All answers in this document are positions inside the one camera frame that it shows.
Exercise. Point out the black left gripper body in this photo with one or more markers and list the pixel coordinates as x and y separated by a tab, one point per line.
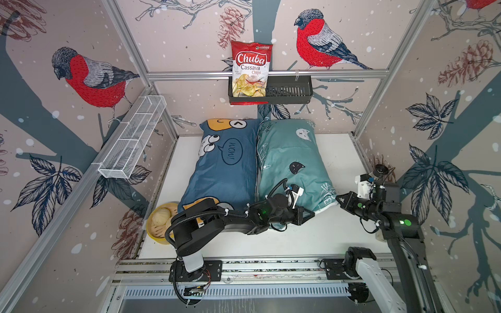
287	216

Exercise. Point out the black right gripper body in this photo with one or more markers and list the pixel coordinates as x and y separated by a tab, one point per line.
361	207

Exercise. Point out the green cat pillow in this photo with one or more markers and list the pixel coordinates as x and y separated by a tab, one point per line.
287	149

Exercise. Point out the blue cartoon pillow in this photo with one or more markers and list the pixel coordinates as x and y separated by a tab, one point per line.
226	170

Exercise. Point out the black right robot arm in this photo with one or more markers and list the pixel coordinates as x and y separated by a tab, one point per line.
406	242

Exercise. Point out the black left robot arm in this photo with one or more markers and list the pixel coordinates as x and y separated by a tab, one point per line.
193	229

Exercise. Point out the black-capped spice jar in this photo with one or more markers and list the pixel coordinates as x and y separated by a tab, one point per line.
381	172

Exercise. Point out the yellow steamer basket with dumplings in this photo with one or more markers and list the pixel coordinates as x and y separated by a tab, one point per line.
159	221

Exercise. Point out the horizontal aluminium bar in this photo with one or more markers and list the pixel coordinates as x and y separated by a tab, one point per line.
315	74

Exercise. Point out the red Chuba chips bag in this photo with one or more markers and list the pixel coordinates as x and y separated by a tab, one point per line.
250	70

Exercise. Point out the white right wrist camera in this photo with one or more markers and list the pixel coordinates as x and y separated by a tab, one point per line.
364	185

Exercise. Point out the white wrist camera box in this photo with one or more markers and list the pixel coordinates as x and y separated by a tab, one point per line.
294	192

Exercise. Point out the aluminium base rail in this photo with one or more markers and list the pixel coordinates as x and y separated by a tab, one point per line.
238	279

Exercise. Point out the black wire shelf basket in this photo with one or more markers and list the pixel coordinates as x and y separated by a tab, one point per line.
279	90

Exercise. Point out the white wire mesh basket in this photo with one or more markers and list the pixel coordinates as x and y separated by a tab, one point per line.
127	150

